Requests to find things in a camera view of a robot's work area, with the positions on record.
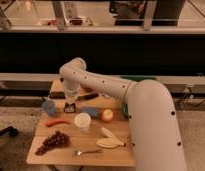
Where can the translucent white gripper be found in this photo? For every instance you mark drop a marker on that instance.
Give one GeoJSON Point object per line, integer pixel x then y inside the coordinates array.
{"type": "Point", "coordinates": [71, 97]}

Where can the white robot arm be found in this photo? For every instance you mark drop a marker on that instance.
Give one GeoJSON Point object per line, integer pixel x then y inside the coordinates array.
{"type": "Point", "coordinates": [154, 128]}

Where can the black eraser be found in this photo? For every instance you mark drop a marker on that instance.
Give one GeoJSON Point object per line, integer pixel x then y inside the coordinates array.
{"type": "Point", "coordinates": [56, 95]}

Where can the blue plastic cup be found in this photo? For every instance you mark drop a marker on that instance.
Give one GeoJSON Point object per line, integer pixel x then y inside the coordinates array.
{"type": "Point", "coordinates": [49, 108]}

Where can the white plastic cup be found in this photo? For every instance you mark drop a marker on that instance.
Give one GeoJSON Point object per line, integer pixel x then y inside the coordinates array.
{"type": "Point", "coordinates": [82, 122]}

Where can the red bowl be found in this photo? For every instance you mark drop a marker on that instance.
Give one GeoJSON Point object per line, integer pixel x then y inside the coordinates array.
{"type": "Point", "coordinates": [87, 89]}

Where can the blue sponge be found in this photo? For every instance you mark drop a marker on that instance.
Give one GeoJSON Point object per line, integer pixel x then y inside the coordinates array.
{"type": "Point", "coordinates": [92, 111]}

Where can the grey cloth piece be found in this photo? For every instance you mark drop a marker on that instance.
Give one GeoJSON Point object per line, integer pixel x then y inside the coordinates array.
{"type": "Point", "coordinates": [106, 96]}

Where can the orange carrot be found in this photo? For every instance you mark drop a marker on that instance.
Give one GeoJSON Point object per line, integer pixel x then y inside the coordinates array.
{"type": "Point", "coordinates": [55, 122]}

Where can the red yellow apple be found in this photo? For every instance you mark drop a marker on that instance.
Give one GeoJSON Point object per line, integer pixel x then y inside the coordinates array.
{"type": "Point", "coordinates": [107, 115]}

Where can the purple grape bunch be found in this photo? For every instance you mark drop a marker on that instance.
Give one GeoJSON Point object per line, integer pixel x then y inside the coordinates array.
{"type": "Point", "coordinates": [56, 140]}

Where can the metal fork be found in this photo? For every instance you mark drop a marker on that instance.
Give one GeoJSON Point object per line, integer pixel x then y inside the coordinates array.
{"type": "Point", "coordinates": [79, 152]}

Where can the beige wooden spatula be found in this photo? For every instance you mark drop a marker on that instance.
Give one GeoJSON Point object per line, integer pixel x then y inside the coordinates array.
{"type": "Point", "coordinates": [110, 140]}

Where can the green plastic tray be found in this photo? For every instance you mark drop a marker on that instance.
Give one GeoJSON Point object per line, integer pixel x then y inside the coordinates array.
{"type": "Point", "coordinates": [136, 78]}

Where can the seated person in background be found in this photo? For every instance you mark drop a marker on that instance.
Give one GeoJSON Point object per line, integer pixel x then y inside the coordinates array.
{"type": "Point", "coordinates": [128, 13]}

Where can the black handled knife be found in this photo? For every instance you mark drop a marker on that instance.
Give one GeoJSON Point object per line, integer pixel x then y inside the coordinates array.
{"type": "Point", "coordinates": [87, 97]}

